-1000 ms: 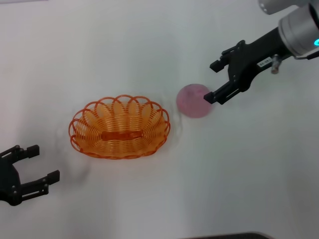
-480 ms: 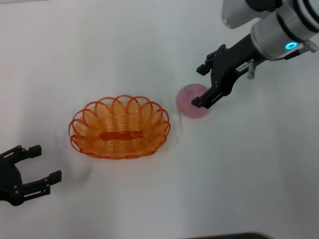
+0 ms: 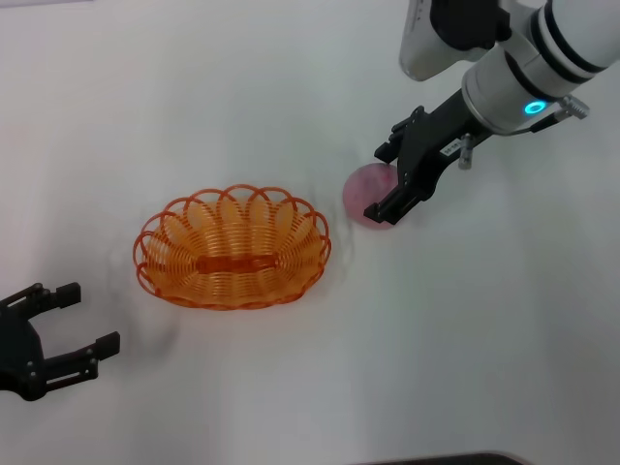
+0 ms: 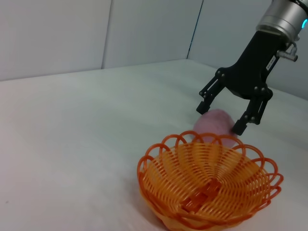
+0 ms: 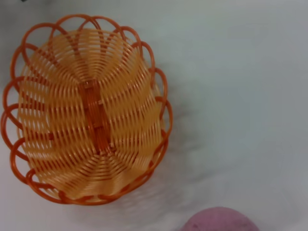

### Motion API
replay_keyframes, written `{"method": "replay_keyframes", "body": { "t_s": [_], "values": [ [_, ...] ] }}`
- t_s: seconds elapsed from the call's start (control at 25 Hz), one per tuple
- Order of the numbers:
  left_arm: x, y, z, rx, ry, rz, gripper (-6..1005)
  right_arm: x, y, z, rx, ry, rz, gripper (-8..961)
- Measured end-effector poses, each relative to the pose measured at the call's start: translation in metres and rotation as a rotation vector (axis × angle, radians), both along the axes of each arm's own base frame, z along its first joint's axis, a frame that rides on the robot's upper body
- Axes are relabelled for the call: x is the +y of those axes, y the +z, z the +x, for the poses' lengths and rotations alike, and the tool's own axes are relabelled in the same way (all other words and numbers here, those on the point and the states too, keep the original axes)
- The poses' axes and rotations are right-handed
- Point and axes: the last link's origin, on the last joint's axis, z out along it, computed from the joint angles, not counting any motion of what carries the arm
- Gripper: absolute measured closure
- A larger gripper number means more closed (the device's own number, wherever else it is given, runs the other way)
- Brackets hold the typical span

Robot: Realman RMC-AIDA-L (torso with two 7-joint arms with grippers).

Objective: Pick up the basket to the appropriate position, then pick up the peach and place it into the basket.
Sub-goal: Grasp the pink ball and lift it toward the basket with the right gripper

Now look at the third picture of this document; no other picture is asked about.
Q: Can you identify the pink peach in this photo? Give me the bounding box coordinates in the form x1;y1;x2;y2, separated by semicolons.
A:
342;163;413;233

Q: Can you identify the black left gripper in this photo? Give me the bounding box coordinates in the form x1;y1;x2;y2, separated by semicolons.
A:
0;282;122;402

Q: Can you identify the knurled silver cable plug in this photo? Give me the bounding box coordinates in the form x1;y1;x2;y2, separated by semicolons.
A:
513;94;592;136

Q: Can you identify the orange woven plastic basket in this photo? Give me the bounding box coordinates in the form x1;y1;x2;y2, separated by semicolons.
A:
132;183;333;311

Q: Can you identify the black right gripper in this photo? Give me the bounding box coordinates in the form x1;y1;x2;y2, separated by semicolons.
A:
363;89;493;226

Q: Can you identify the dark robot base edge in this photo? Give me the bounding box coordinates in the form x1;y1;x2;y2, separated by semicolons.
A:
357;452;527;465

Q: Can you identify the smooth silver cable plug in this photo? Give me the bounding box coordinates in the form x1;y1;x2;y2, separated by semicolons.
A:
457;133;474;171

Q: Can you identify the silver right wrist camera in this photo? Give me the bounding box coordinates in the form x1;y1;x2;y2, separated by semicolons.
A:
397;0;512;81

